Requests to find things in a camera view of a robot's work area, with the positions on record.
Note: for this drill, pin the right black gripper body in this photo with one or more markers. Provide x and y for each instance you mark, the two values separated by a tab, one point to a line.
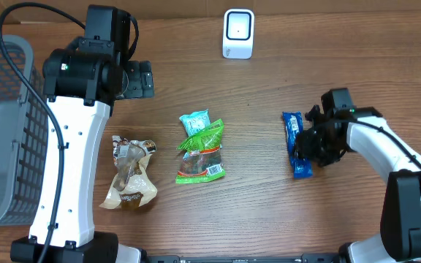
321	147

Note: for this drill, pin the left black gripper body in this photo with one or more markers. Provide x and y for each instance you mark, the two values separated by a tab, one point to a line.
140	84

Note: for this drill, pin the blue snack bar wrapper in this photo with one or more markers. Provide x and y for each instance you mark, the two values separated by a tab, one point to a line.
294	125

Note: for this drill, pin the teal snack packet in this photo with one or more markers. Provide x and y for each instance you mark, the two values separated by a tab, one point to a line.
195	122

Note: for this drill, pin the green packet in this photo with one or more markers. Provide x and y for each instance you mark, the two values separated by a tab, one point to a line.
202	161

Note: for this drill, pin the beige snack bag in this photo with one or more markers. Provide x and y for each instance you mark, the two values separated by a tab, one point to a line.
131	188

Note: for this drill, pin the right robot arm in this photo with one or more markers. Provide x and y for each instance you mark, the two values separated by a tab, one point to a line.
399	166

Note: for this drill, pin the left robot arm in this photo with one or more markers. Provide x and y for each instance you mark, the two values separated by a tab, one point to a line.
82	83

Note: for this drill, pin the white barcode scanner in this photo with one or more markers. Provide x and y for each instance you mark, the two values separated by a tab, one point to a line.
238	34

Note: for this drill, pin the grey plastic mesh basket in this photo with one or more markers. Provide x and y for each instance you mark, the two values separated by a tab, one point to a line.
23	142

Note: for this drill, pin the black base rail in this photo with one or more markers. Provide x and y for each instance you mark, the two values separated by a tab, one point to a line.
305	258

